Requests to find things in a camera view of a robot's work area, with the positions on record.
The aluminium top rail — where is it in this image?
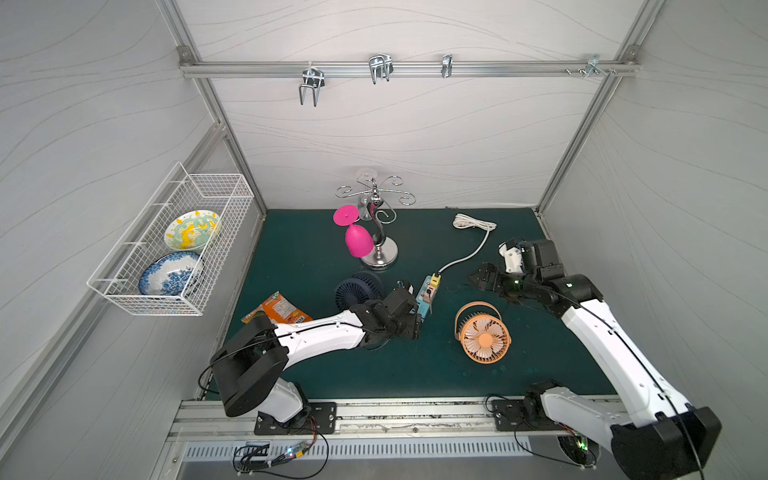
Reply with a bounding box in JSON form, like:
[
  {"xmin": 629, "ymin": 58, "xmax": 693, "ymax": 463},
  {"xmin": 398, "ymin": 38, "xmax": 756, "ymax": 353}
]
[{"xmin": 180, "ymin": 58, "xmax": 641, "ymax": 80}]

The yellow green patterned plate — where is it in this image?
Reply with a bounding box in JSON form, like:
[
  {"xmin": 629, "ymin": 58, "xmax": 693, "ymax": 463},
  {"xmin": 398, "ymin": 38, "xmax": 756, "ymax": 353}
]
[{"xmin": 163, "ymin": 210, "xmax": 220, "ymax": 252}]

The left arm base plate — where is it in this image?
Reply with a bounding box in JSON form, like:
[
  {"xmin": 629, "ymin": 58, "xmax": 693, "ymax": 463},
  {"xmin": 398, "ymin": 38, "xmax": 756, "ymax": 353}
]
[{"xmin": 254, "ymin": 402, "xmax": 338, "ymax": 436}]

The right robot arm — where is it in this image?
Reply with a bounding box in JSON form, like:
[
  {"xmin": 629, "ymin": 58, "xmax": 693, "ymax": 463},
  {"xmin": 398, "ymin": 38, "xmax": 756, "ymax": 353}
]
[{"xmin": 469, "ymin": 240, "xmax": 722, "ymax": 479}]

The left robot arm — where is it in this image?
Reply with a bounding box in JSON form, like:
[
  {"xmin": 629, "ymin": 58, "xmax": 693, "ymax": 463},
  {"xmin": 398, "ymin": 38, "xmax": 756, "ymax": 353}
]
[{"xmin": 209, "ymin": 287, "xmax": 422, "ymax": 426}]

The double metal hook middle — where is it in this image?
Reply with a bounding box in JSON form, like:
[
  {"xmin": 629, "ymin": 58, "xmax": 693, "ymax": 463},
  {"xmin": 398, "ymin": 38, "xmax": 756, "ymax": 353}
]
[{"xmin": 368, "ymin": 53, "xmax": 394, "ymax": 85}]

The black left base cable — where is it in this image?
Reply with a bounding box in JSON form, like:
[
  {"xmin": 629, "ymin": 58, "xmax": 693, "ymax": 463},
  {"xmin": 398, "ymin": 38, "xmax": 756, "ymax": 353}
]
[{"xmin": 231, "ymin": 413, "xmax": 331, "ymax": 480}]

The double metal hook left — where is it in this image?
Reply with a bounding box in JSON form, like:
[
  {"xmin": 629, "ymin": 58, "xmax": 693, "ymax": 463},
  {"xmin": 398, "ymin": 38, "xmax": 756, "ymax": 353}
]
[{"xmin": 298, "ymin": 67, "xmax": 325, "ymax": 107}]

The navy blue desk fan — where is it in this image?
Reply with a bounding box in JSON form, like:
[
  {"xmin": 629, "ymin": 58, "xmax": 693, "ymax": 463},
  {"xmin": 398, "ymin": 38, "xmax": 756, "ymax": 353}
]
[{"xmin": 334, "ymin": 271, "xmax": 383, "ymax": 310}]

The white power strip cord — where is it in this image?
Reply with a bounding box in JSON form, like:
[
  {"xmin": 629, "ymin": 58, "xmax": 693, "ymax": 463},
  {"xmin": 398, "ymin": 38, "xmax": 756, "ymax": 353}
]
[{"xmin": 437, "ymin": 213, "xmax": 498, "ymax": 276}]

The teal power strip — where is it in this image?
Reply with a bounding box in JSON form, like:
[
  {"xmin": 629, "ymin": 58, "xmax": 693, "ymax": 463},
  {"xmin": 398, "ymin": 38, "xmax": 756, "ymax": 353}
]
[{"xmin": 416, "ymin": 274, "xmax": 439, "ymax": 320}]

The orange desk fan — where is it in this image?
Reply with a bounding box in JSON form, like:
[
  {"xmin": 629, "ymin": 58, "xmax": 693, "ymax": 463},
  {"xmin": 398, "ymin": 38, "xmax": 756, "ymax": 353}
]
[{"xmin": 454, "ymin": 301, "xmax": 511, "ymax": 365}]

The metal hook right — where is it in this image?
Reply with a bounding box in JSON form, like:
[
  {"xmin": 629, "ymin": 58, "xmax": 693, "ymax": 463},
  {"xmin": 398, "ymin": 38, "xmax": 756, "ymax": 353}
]
[{"xmin": 563, "ymin": 55, "xmax": 618, "ymax": 79}]

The black right base cable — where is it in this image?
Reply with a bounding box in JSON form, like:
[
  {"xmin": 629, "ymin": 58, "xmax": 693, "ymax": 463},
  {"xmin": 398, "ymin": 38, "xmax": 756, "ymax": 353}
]
[{"xmin": 484, "ymin": 392, "xmax": 601, "ymax": 469}]

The pink wine glass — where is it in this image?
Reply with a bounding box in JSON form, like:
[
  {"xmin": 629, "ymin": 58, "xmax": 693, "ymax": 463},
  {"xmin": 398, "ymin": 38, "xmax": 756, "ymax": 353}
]
[{"xmin": 333, "ymin": 205, "xmax": 375, "ymax": 258}]

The orange snack packet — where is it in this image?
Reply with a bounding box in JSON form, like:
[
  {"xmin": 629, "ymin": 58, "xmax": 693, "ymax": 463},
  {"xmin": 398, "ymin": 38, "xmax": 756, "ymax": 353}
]
[{"xmin": 241, "ymin": 291, "xmax": 312, "ymax": 324}]

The double metal hook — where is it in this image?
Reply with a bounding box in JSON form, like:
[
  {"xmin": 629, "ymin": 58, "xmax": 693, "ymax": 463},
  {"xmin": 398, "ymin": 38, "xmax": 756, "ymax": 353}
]
[
  {"xmin": 298, "ymin": 67, "xmax": 325, "ymax": 107},
  {"xmin": 368, "ymin": 53, "xmax": 394, "ymax": 85}
]

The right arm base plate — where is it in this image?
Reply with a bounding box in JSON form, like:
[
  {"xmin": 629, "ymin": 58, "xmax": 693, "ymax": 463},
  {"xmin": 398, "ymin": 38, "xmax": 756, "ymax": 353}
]
[{"xmin": 485, "ymin": 397, "xmax": 570, "ymax": 435}]

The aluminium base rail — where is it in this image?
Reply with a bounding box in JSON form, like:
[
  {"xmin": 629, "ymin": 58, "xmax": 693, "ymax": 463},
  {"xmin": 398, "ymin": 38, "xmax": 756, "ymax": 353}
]
[{"xmin": 166, "ymin": 394, "xmax": 661, "ymax": 443}]

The blue white patterned plate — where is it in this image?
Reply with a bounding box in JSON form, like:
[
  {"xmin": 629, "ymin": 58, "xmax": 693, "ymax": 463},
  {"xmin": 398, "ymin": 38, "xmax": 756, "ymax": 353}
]
[{"xmin": 138, "ymin": 252, "xmax": 204, "ymax": 296}]

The white wire basket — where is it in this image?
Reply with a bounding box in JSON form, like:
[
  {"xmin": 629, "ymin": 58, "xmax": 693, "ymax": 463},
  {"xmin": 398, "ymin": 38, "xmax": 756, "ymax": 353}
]
[{"xmin": 87, "ymin": 164, "xmax": 254, "ymax": 316}]

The black base cable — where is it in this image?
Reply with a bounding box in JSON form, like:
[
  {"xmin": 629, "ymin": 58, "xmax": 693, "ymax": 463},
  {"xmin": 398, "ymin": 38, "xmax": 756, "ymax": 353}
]
[
  {"xmin": 231, "ymin": 413, "xmax": 331, "ymax": 480},
  {"xmin": 484, "ymin": 392, "xmax": 601, "ymax": 469}
]

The chrome glass holder stand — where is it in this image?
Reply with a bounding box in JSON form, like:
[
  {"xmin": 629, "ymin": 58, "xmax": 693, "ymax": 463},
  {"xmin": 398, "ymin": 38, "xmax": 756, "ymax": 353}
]
[{"xmin": 335, "ymin": 177, "xmax": 416, "ymax": 271}]

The single metal hook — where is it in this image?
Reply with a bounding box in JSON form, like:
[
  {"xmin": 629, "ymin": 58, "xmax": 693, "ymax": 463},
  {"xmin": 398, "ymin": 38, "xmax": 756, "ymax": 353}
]
[{"xmin": 441, "ymin": 54, "xmax": 453, "ymax": 79}]

